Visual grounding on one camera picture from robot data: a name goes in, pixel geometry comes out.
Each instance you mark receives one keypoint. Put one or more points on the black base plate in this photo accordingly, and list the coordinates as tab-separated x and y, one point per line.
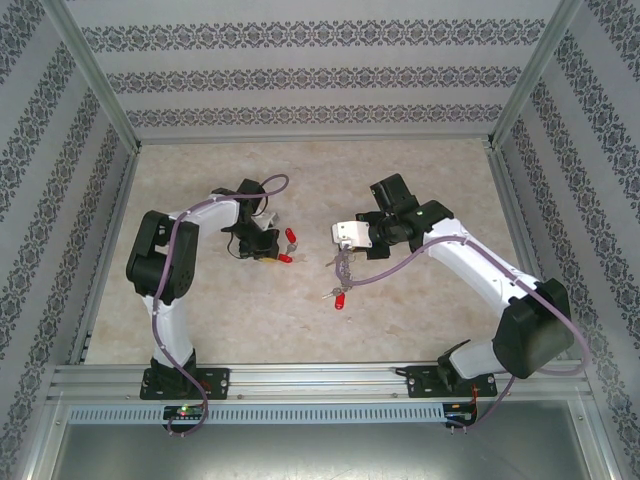
420	382
215	382

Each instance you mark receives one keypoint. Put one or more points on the grey metal sheet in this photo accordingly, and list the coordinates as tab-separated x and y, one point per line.
320	450

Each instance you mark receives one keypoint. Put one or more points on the key with red tag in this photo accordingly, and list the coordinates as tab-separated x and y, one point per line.
340	301
289	234
285	258

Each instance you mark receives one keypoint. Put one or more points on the aluminium mounting rail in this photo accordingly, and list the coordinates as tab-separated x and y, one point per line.
320	380

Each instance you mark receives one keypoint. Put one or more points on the left small circuit board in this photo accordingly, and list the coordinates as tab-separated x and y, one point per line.
184	411

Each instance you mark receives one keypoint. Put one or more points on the aluminium back rail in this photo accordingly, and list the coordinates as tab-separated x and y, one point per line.
315	141

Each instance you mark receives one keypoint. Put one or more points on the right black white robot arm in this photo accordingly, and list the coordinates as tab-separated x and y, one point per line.
535	340

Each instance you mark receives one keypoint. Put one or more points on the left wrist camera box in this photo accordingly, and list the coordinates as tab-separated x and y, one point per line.
267	220

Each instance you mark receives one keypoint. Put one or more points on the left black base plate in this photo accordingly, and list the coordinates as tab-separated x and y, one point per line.
215	382

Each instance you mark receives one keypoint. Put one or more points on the small circuit board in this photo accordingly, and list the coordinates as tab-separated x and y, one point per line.
460	412
184	411

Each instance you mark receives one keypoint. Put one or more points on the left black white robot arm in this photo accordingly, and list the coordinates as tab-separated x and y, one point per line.
170	320

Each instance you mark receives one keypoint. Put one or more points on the aluminium side rail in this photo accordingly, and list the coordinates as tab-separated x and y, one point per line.
120	200
502	180

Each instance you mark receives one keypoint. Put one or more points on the aluminium frame post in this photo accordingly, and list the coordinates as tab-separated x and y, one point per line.
535	75
90	75

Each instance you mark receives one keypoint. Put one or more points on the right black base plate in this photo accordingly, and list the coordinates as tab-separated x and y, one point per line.
420	382

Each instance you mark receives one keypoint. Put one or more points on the right small circuit board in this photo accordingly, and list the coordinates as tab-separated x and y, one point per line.
460	412

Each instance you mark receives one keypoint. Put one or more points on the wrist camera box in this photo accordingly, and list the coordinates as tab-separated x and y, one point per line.
350	232
267	220

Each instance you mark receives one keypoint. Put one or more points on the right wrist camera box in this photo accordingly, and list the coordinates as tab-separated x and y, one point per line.
350	232

